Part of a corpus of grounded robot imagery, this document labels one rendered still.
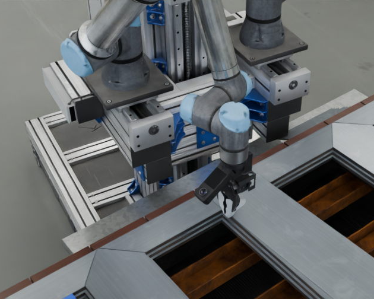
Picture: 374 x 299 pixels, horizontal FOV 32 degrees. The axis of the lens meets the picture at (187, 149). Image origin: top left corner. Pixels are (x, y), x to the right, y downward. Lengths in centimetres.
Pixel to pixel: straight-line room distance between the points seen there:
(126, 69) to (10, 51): 248
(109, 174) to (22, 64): 147
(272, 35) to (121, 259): 90
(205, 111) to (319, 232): 46
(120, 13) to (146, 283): 68
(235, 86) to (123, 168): 134
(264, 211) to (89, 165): 134
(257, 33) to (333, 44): 217
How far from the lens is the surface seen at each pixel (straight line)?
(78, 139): 320
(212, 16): 168
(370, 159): 208
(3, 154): 354
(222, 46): 170
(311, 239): 181
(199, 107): 167
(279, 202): 190
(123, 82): 199
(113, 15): 169
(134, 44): 196
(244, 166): 174
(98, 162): 305
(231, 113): 161
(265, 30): 218
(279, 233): 181
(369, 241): 206
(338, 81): 397
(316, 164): 207
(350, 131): 218
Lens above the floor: 216
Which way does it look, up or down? 39 degrees down
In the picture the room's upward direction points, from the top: 2 degrees counter-clockwise
